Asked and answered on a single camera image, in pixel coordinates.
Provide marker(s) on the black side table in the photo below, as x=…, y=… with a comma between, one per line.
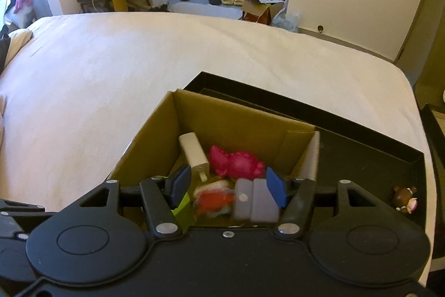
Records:
x=433, y=124

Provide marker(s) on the white charger plug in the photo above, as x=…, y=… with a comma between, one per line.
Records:
x=195, y=156

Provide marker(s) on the beige slipper pair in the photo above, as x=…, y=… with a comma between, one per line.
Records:
x=236, y=3

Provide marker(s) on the pink dinosaur toy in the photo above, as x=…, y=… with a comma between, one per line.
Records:
x=237, y=165

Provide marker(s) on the grey cube toy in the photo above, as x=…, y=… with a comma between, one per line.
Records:
x=254, y=203

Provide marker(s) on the brown bear figurine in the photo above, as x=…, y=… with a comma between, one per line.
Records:
x=404, y=199

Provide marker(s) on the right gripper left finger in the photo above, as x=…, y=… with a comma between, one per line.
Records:
x=162, y=195

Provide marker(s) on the brown cardboard box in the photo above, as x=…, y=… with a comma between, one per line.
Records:
x=289, y=147

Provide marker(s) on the open cardboard box on floor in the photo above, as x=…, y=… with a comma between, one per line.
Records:
x=261, y=11

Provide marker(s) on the green hexagonal container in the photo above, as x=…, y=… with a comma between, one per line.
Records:
x=184, y=213

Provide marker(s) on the white blanket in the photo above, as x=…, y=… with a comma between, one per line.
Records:
x=77, y=93

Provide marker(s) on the red small figurine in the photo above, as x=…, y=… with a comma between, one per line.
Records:
x=216, y=198

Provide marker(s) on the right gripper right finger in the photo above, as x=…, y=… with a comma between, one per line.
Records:
x=295, y=198

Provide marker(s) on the black tray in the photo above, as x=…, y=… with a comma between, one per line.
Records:
x=348, y=150

